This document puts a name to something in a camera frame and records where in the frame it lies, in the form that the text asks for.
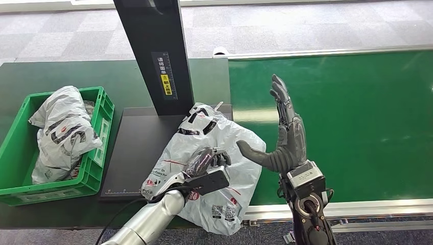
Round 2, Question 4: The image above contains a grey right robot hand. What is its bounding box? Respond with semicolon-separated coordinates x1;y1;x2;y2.
236;74;308;174

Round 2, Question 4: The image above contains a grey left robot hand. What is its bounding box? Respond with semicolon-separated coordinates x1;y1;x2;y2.
185;147;233;178

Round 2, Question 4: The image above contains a white plastic mailer package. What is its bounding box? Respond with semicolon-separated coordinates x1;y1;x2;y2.
140;102;267;237

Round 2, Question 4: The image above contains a green conveyor belt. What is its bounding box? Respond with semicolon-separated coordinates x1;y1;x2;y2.
228;50;433;208

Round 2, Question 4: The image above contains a white printed package bag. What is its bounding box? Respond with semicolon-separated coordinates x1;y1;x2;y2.
29;85;103;170

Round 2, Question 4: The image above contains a small white package bag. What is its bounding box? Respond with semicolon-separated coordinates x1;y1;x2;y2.
32;157;85;185

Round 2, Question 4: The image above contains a black scanner base platform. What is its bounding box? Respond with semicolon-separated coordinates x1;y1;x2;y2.
99;104;234;203

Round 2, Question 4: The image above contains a yellow warning sticker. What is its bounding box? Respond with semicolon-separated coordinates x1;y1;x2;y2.
160;73;173;96

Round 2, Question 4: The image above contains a black scanner column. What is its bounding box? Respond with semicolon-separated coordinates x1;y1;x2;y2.
112;0;195;117

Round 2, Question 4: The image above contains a green plastic crate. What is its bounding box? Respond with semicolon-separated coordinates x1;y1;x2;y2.
0;86;115;207

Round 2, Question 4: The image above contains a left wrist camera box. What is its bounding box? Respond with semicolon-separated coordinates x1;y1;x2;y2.
184;165;231;197

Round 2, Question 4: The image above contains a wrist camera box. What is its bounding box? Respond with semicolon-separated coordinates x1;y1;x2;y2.
286;160;326;190
184;165;231;197

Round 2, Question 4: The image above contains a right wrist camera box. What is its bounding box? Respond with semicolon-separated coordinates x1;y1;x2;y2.
286;160;326;190

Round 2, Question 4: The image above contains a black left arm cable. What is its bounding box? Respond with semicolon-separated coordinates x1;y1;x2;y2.
95;185;191;245

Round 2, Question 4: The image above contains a thin aluminium conveyor rail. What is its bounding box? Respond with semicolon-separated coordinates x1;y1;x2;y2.
213;44;433;60

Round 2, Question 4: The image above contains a wide aluminium conveyor rail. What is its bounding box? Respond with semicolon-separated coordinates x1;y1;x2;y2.
240;198;433;223

